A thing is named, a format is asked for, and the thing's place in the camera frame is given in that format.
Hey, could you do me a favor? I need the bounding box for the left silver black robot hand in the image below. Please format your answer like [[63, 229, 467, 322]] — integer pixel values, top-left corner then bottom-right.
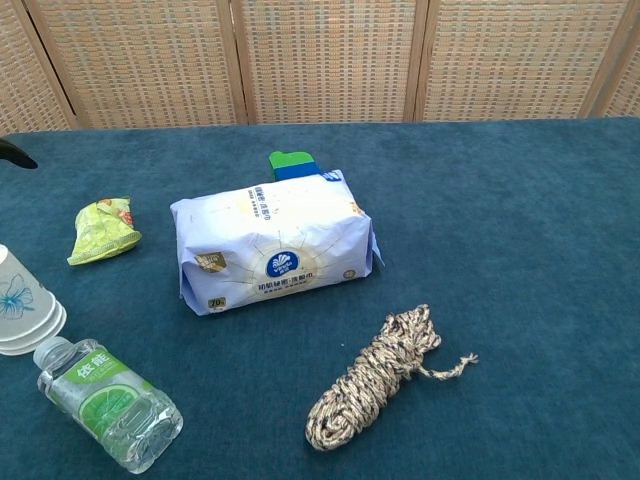
[[0, 138, 39, 170]]

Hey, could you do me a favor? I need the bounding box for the white cup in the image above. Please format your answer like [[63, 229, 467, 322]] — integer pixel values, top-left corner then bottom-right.
[[0, 244, 54, 339], [0, 298, 64, 347], [0, 310, 68, 358]]

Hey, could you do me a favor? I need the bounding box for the green snack packet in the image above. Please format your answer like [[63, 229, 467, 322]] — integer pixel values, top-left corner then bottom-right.
[[66, 196, 143, 267]]

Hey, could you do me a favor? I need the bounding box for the white cup, fern print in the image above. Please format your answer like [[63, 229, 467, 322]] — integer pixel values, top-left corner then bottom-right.
[[0, 310, 68, 358]]

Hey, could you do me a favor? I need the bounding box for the clear bottle, green lime label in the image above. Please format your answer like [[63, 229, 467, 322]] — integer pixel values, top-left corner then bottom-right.
[[33, 336, 184, 475]]

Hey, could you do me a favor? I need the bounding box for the green and blue toy block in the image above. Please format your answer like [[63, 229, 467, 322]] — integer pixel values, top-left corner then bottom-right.
[[268, 150, 321, 183]]

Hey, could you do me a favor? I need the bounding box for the lavender wet tissue pack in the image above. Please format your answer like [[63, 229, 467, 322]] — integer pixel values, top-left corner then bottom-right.
[[169, 168, 386, 317]]

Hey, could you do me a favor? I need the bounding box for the woven wooden folding screen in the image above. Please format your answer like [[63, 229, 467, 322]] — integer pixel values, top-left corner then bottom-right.
[[0, 0, 640, 136]]

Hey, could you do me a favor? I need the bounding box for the teal table cloth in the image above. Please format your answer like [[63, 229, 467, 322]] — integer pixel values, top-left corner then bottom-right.
[[0, 117, 640, 480]]

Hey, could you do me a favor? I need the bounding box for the beige speckled rope bundle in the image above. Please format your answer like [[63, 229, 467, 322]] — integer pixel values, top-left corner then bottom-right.
[[304, 303, 479, 452]]

